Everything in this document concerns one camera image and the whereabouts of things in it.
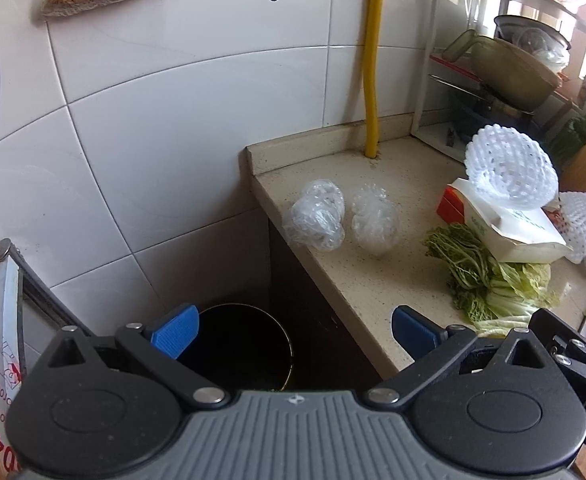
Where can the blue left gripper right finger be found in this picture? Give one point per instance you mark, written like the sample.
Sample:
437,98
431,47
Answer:
415,333

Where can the white foam fruit net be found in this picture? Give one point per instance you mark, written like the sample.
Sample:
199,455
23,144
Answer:
509,169

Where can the crumpled clear plastic bag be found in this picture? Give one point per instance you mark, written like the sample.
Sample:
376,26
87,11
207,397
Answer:
316,218

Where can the white takeout foam box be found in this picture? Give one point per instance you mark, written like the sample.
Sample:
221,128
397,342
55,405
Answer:
511,236

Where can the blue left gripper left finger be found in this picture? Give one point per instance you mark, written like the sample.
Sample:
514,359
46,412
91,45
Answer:
176,330

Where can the metal bowl with lid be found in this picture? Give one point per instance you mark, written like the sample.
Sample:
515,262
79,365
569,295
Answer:
540,40

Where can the green cabbage leaves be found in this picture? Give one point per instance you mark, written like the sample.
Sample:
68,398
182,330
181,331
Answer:
496,297

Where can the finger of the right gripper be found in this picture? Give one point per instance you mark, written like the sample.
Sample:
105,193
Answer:
566,347

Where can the red carton box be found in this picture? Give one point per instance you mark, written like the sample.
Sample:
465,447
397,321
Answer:
451,206

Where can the clear plastic cup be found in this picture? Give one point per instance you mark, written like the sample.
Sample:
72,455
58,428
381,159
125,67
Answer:
375,220

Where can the black round trash bin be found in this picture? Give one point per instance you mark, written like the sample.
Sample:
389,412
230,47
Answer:
240,347

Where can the white dish rack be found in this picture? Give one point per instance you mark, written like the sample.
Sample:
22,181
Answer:
451,101

